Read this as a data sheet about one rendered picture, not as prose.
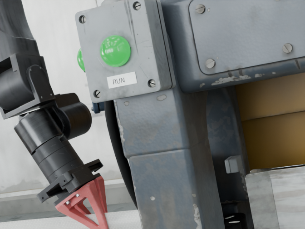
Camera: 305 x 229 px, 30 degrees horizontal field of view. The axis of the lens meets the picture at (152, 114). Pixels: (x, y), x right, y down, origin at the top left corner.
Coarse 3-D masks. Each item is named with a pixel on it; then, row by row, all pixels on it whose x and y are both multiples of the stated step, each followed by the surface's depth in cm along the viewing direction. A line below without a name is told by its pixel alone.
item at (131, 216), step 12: (108, 216) 82; (120, 216) 81; (132, 216) 80; (0, 228) 89; (12, 228) 88; (24, 228) 87; (36, 228) 86; (48, 228) 85; (60, 228) 85; (72, 228) 84; (84, 228) 83; (108, 228) 82; (120, 228) 81; (132, 228) 80
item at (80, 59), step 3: (78, 51) 57; (81, 51) 56; (78, 54) 57; (81, 54) 56; (78, 57) 57; (81, 57) 56; (78, 60) 57; (81, 60) 56; (78, 63) 57; (81, 63) 57; (81, 66) 57; (84, 69) 57
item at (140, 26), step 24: (144, 0) 52; (96, 24) 54; (120, 24) 54; (144, 24) 53; (96, 48) 55; (144, 48) 53; (168, 48) 56; (96, 72) 55; (120, 72) 54; (144, 72) 53; (168, 72) 55; (96, 96) 56; (120, 96) 54
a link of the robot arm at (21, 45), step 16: (0, 0) 83; (16, 0) 86; (0, 16) 83; (16, 16) 85; (0, 32) 83; (16, 32) 83; (0, 48) 83; (16, 48) 82; (32, 48) 84; (0, 64) 84; (16, 64) 81; (32, 64) 83; (0, 80) 83; (16, 80) 81; (0, 96) 83; (16, 96) 82; (32, 96) 82
